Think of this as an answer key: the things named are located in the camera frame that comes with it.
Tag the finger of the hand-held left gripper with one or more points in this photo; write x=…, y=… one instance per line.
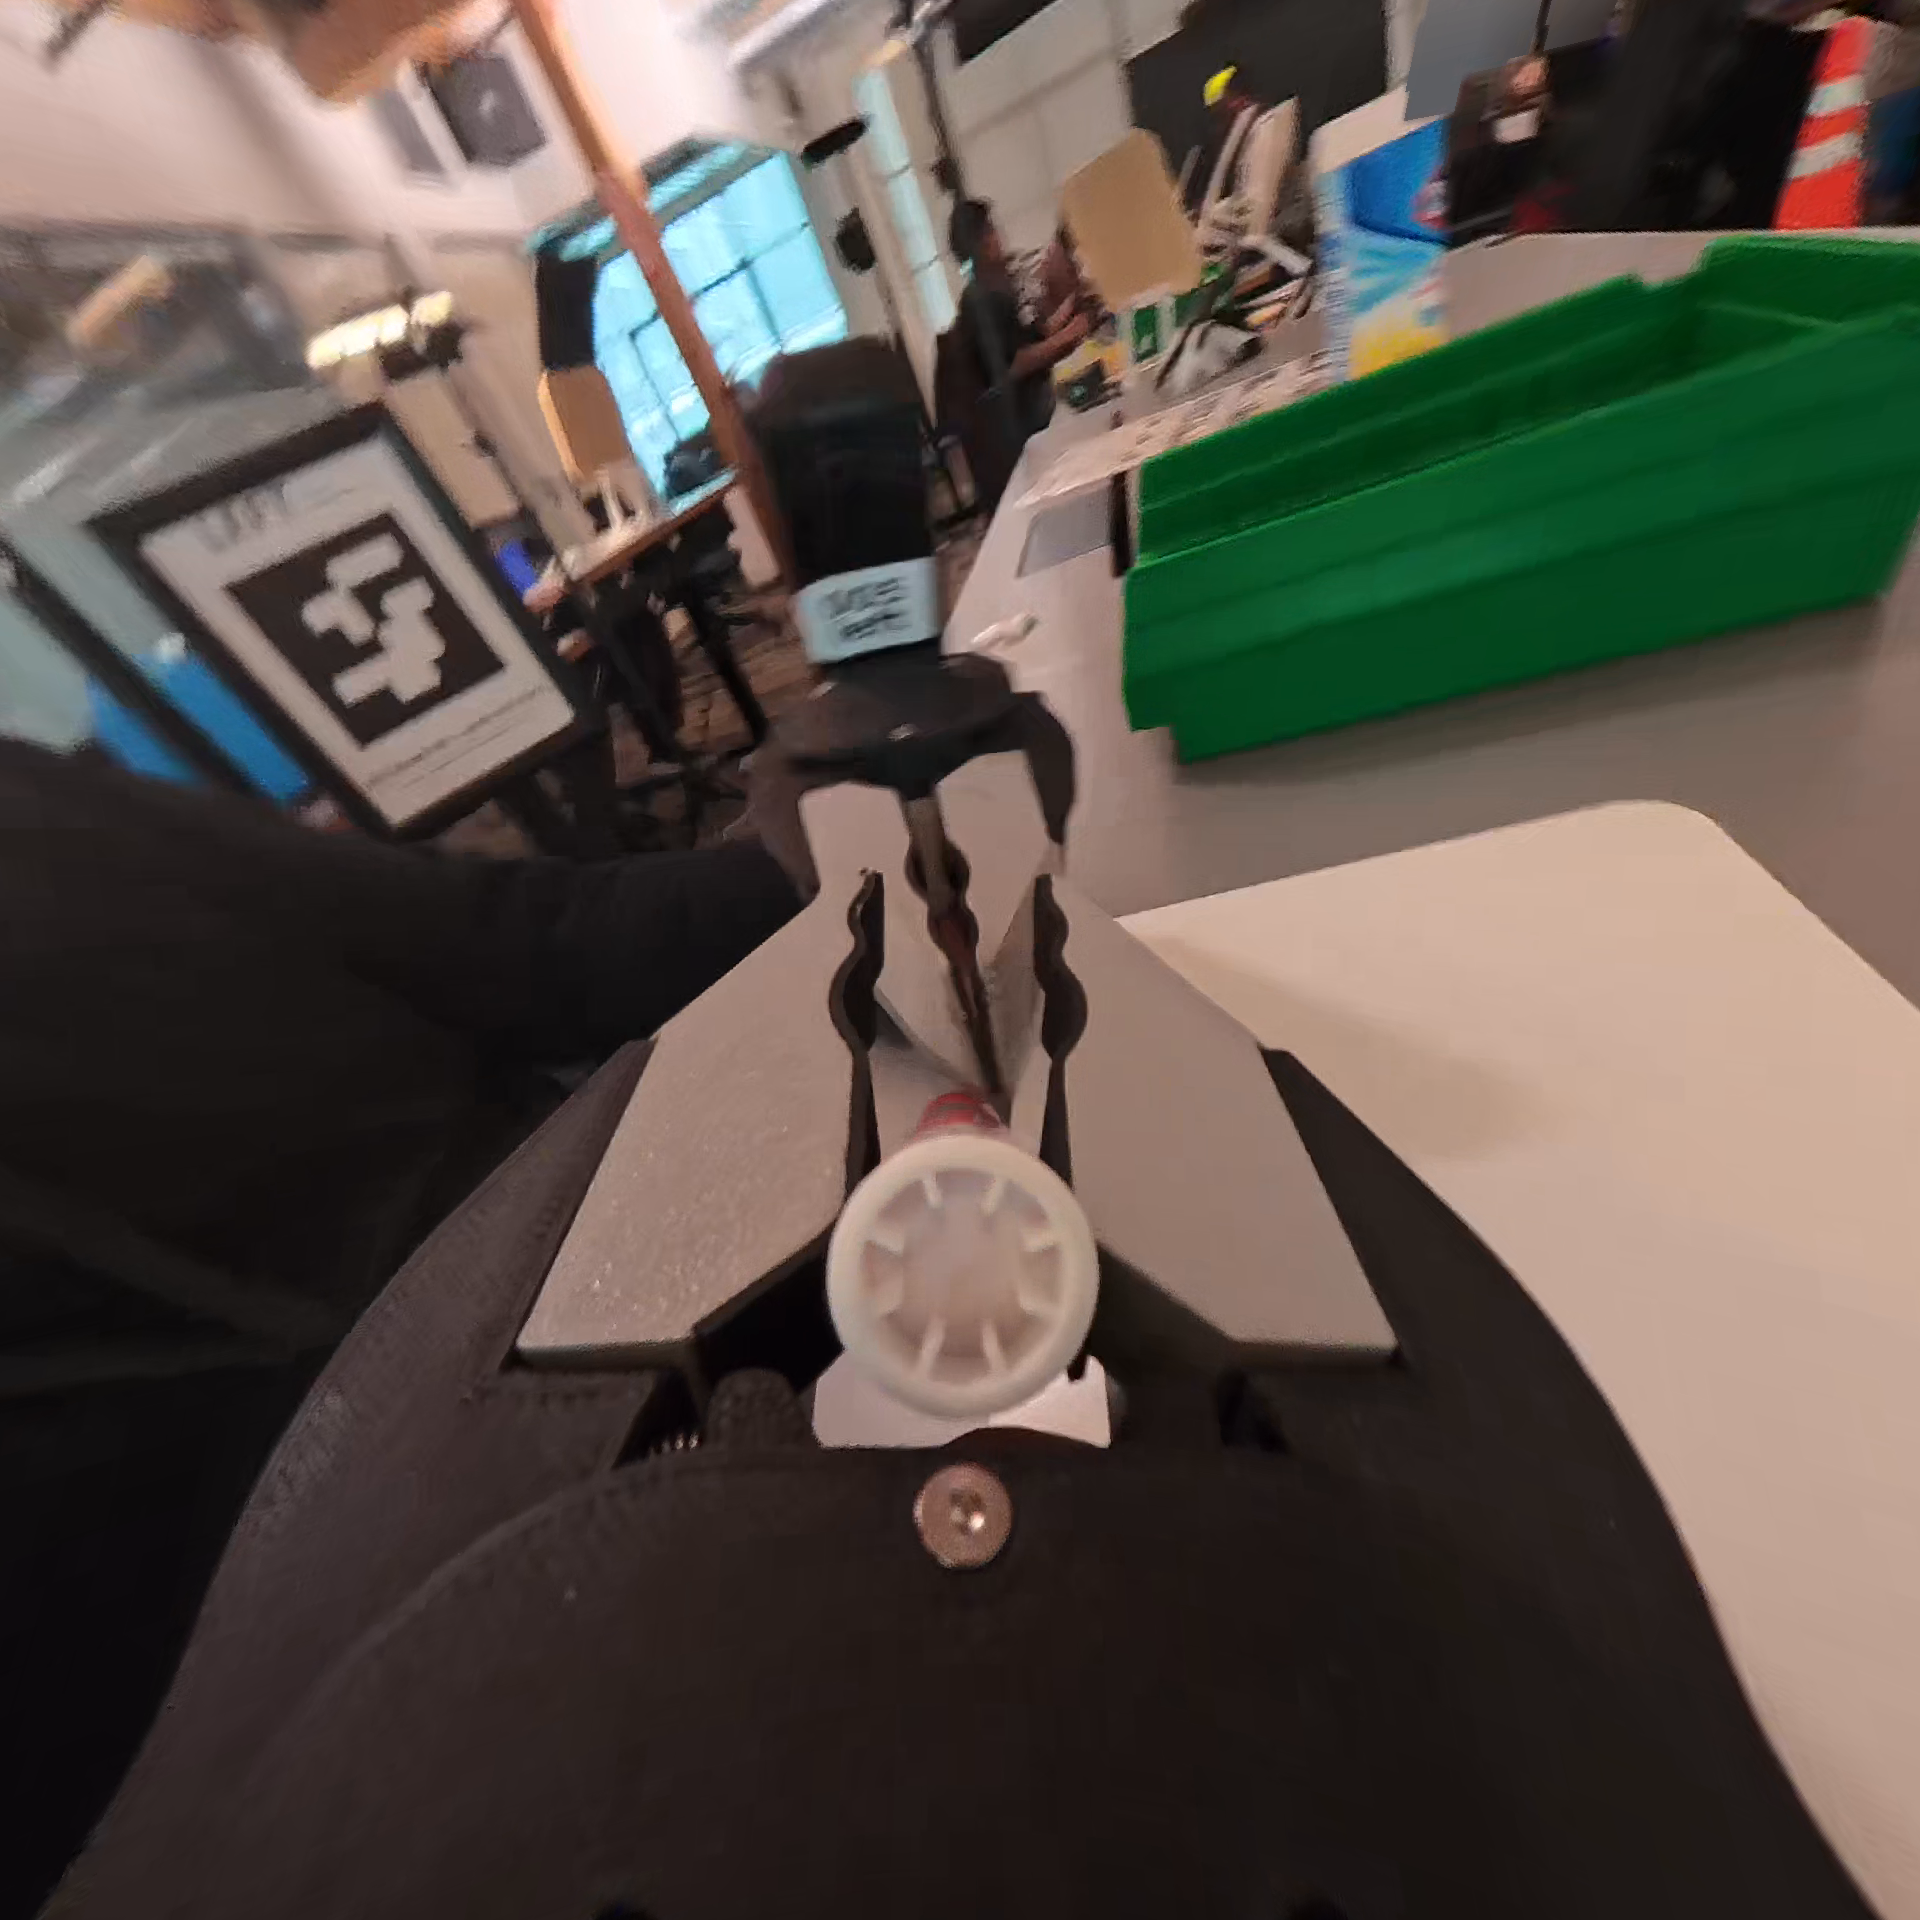
x=902, y=931
x=1005, y=855

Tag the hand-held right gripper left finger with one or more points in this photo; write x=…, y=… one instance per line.
x=705, y=1170

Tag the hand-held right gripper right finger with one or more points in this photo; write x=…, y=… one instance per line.
x=1230, y=1184

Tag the red dry erase marker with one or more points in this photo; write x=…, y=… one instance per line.
x=961, y=1277

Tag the white whiteboard sheet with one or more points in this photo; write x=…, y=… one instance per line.
x=1575, y=1125

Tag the person's left forearm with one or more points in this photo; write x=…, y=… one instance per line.
x=452, y=945

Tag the wooden desk with black legs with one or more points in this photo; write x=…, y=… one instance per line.
x=630, y=546

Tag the wooden sign board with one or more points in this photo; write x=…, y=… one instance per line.
x=1126, y=210
x=586, y=427

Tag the black light flag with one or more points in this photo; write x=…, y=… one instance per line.
x=568, y=307

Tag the printed paper sheets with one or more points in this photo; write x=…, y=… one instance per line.
x=1184, y=427

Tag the studio light on stand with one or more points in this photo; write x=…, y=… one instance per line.
x=383, y=330

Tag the black loudspeaker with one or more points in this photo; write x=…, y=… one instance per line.
x=487, y=106

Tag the green plastic bin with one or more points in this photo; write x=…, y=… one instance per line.
x=1501, y=569

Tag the disinfecting wipes canister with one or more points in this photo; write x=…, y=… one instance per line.
x=1389, y=270

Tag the framed fiducial marker sign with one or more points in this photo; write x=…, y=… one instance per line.
x=196, y=569

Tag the orange traffic cone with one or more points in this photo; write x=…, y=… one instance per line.
x=1829, y=135

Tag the wooden support post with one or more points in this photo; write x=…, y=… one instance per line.
x=661, y=301

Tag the black wall screen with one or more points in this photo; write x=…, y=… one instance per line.
x=1290, y=61

